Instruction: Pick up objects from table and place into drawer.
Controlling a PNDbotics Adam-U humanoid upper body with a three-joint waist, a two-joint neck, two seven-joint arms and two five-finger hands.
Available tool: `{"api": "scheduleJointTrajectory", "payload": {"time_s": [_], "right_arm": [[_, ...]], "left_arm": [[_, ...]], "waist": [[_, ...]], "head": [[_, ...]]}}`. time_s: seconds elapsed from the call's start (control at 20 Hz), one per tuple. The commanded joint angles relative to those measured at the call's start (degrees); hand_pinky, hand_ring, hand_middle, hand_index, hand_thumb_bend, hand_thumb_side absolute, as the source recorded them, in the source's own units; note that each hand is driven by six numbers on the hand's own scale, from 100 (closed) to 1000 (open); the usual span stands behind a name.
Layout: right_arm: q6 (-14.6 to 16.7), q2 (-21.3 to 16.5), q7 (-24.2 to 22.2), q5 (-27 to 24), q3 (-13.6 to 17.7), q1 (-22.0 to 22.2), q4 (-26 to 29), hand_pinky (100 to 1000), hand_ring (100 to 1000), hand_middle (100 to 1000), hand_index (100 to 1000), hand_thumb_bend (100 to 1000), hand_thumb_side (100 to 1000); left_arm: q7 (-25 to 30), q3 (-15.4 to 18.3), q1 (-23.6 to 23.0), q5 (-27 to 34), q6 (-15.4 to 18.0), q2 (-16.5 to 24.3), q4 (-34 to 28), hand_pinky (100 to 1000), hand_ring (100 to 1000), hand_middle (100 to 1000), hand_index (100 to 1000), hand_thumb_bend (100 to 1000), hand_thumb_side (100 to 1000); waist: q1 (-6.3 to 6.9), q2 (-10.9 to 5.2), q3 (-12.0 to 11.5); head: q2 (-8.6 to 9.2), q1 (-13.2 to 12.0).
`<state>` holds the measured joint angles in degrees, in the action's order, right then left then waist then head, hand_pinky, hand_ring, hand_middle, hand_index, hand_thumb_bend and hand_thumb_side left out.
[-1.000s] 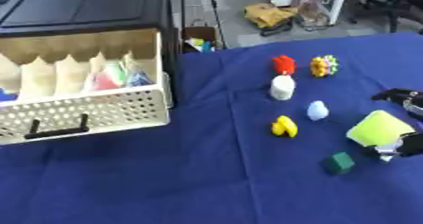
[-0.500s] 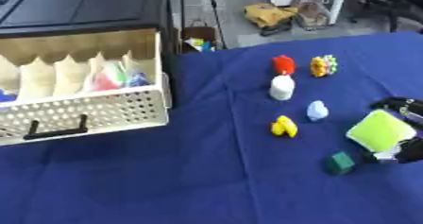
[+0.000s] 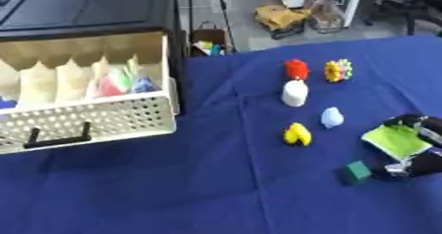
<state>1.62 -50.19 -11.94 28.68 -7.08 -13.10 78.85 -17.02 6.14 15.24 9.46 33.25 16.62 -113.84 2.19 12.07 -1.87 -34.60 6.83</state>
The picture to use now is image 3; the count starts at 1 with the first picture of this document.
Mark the pink toy in drawer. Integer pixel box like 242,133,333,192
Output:
93,76,128,98

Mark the red toy pepper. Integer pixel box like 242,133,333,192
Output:
283,58,311,81

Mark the blue toy in drawer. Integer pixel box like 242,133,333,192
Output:
129,76,163,94

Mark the black drawer handle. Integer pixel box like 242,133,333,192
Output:
22,121,94,150

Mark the pale compartment drawer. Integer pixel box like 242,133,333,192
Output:
0,31,182,156

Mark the yellow bag on floor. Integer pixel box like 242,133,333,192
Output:
254,4,313,35

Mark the yellow multicolour spiky ball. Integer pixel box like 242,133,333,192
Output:
323,58,354,83

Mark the lime green card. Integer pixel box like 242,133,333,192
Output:
359,123,435,162

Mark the black tripod pole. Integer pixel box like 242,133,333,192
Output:
212,0,239,54

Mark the white cylinder toy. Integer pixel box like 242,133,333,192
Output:
279,79,311,109

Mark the brown paper bag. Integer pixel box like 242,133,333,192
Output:
187,21,232,58

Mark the dark green cube block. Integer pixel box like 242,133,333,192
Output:
339,160,373,186

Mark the green toy in drawer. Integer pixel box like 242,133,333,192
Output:
109,57,144,93

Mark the dark chair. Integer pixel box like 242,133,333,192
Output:
362,0,442,37

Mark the black cabinet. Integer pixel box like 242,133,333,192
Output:
0,0,188,116

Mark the yellow toy banana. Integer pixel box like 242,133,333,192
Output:
281,122,315,147

